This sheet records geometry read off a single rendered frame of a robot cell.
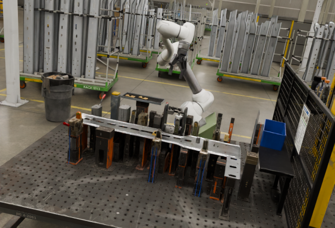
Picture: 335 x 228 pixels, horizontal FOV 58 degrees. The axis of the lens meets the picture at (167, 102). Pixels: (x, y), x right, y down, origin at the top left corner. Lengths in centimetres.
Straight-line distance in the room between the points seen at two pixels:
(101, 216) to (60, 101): 320
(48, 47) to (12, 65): 128
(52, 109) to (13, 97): 104
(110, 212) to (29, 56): 509
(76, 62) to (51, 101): 182
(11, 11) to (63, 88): 154
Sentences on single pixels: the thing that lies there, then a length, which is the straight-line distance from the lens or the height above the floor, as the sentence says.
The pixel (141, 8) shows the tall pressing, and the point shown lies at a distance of 992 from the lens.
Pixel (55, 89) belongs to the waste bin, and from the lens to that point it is 491.
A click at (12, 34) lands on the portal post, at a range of 566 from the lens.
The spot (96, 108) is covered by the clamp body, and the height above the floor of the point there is 106.
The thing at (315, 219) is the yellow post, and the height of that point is 93.
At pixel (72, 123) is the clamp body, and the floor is 104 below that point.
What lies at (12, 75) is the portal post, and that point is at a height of 54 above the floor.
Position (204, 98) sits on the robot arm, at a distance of 306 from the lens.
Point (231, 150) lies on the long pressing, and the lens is 233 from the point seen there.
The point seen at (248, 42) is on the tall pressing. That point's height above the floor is 123.
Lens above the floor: 197
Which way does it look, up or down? 18 degrees down
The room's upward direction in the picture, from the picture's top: 7 degrees clockwise
